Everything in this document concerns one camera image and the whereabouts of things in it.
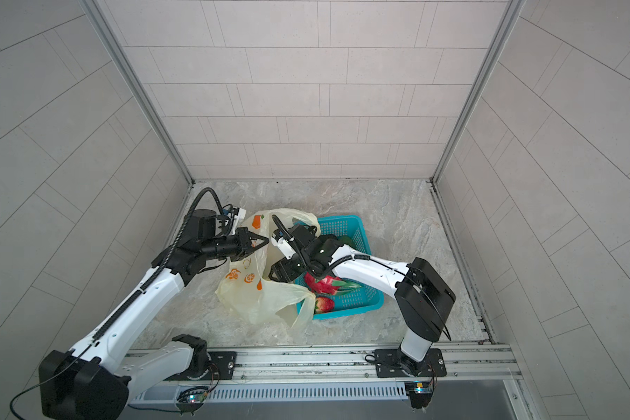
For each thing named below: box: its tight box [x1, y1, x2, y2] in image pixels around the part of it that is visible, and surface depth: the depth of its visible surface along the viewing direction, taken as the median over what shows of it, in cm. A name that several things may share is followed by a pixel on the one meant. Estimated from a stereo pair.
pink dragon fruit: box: [304, 273, 363, 295], surface depth 81 cm
